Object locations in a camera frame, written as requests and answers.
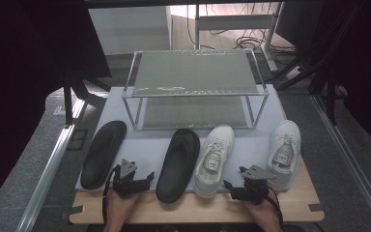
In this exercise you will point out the person's left hand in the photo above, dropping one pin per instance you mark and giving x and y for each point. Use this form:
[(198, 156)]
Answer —
[(119, 209)]

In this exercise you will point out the white metal desk frame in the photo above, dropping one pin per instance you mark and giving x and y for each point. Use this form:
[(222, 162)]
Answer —
[(235, 22)]

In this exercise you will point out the aluminium floor rail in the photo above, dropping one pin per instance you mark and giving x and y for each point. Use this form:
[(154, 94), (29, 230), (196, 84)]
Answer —
[(45, 180), (354, 167)]

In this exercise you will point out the black tripod stand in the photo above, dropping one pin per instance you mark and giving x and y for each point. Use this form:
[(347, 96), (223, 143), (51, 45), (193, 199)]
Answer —
[(330, 93)]

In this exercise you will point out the white sneaker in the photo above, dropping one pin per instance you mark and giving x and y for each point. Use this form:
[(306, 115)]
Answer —
[(285, 148), (214, 161)]

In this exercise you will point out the white cabinet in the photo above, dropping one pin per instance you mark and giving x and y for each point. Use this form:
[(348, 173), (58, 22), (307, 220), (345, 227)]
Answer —
[(128, 30)]

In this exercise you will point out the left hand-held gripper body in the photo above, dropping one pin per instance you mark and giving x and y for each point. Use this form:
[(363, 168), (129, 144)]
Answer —
[(128, 185)]

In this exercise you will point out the light blue mat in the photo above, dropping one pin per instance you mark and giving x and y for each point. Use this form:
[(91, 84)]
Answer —
[(145, 145)]

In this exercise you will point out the black slipper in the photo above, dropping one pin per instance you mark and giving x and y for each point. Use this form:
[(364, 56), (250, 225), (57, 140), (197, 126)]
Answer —
[(178, 164), (103, 154)]

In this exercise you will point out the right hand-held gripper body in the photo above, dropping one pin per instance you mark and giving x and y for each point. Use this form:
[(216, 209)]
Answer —
[(252, 191)]

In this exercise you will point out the person's right hand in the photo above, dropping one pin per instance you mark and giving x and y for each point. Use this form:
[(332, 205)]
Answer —
[(267, 216)]

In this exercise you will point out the black tape piece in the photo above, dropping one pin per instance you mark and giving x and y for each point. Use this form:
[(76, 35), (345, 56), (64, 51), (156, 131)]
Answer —
[(319, 207), (74, 211)]

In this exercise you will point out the metal mesh shoe rack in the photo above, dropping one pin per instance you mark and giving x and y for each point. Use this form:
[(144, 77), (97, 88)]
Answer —
[(193, 74)]

